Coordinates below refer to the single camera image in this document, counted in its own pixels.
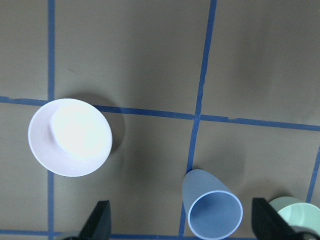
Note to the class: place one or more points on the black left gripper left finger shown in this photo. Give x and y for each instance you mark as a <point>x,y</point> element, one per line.
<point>97,226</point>

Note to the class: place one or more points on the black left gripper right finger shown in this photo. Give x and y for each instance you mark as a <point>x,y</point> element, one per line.
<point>267,224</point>

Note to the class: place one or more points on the green bowl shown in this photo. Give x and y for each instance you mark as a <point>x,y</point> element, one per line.
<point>297,213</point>

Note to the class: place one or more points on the blue cup near pink bowl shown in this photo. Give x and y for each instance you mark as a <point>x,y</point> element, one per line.
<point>213,212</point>

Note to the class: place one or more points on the pink bowl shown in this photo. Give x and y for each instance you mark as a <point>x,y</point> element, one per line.
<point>70,137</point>

